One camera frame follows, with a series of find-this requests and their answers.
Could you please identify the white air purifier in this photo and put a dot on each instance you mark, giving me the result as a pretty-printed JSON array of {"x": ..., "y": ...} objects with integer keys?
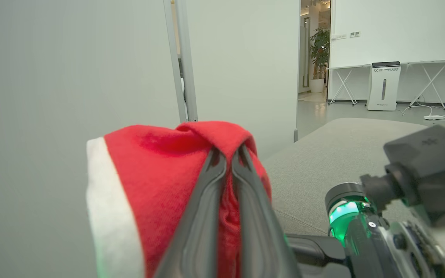
[{"x": 384, "y": 87}]

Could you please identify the grey fabric sofa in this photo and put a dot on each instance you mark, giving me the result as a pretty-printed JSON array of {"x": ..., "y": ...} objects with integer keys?
[{"x": 323, "y": 162}]

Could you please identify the white folding table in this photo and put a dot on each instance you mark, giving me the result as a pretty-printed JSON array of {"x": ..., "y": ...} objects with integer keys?
[
  {"x": 433, "y": 79},
  {"x": 344, "y": 83}
]

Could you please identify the grey partition post with feet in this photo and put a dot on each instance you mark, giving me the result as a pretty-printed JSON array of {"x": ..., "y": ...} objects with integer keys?
[{"x": 185, "y": 58}]

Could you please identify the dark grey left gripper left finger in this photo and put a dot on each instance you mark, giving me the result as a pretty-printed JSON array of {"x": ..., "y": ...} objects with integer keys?
[{"x": 199, "y": 231}]

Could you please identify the green potted plant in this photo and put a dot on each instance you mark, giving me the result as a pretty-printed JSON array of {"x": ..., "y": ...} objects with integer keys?
[{"x": 320, "y": 48}]

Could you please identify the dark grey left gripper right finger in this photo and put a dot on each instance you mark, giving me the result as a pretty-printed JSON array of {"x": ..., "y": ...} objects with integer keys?
[{"x": 257, "y": 231}]

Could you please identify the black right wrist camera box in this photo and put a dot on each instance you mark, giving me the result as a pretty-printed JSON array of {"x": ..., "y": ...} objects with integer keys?
[{"x": 431, "y": 170}]

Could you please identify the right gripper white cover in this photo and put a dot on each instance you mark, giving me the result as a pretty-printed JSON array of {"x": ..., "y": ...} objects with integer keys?
[{"x": 381, "y": 247}]

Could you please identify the white wall switch plate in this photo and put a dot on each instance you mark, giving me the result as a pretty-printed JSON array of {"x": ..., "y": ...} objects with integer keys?
[{"x": 339, "y": 36}]

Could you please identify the red and white jersey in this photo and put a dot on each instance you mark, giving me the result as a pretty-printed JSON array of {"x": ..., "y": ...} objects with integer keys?
[{"x": 157, "y": 173}]

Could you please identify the white power strip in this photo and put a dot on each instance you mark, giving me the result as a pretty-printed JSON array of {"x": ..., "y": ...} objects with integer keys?
[{"x": 433, "y": 117}]

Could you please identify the white plant pot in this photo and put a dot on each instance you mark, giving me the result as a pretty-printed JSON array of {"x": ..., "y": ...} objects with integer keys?
[{"x": 316, "y": 85}]

